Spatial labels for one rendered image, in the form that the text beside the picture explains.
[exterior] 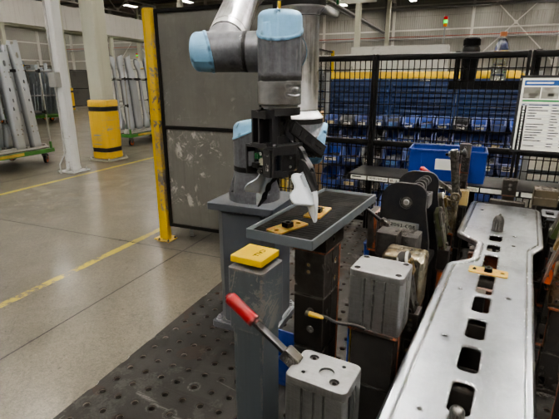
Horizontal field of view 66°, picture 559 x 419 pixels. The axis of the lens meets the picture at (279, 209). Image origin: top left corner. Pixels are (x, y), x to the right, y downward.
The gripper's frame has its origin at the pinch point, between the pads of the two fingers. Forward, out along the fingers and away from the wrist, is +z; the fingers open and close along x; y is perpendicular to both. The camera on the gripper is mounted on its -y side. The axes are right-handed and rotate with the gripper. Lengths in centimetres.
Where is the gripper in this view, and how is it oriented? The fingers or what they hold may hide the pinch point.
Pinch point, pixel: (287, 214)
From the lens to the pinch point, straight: 82.0
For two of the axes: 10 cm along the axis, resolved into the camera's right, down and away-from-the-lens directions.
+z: 0.0, 9.6, 2.9
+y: -7.1, 2.0, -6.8
